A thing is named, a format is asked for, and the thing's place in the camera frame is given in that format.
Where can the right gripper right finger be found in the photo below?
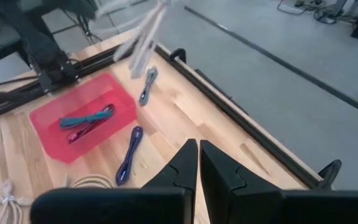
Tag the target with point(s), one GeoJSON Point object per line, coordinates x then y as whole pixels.
{"type": "Point", "coordinates": [244, 205]}

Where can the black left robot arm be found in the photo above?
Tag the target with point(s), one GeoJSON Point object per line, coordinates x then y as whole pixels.
{"type": "Point", "coordinates": [42, 46]}

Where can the red translucent plastic tray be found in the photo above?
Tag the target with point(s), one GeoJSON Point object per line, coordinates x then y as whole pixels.
{"type": "Point", "coordinates": [51, 130]}

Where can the black aluminium table frame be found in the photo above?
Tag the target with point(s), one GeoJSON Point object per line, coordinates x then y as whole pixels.
{"type": "Point", "coordinates": [244, 121]}

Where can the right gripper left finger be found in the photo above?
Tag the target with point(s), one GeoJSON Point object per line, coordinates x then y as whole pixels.
{"type": "Point", "coordinates": [172, 199]}

